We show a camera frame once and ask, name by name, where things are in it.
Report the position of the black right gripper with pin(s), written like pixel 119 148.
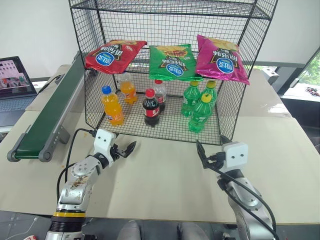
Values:
pixel 216 161

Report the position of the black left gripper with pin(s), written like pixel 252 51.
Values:
pixel 117 152

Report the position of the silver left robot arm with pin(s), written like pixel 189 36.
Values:
pixel 77 182

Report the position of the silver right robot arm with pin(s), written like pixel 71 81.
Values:
pixel 247 200

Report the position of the green conveyor belt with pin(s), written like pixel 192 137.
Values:
pixel 52 107

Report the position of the green soda bottle yellow cap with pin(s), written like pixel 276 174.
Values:
pixel 210 93
pixel 200 115
pixel 190 100

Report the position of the orange soda bottle blue cap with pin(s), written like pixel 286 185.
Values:
pixel 112 107

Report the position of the cola bottle red cap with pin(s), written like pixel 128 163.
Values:
pixel 151 110
pixel 161 96

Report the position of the orange soda bottle clear cap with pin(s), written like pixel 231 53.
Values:
pixel 128 92

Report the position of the grey rounded shape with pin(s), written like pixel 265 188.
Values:
pixel 128 231
pixel 193 231

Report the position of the magenta chip bag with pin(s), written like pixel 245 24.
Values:
pixel 220 62

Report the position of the red chip bag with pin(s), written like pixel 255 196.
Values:
pixel 112 57

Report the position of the green chip bag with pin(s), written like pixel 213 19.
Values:
pixel 172 65

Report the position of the grey laptop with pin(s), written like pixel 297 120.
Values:
pixel 13 95

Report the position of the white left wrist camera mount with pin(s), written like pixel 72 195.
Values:
pixel 103 141

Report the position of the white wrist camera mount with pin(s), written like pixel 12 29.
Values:
pixel 103 141
pixel 235 156

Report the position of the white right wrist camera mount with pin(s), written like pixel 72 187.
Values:
pixel 235 156

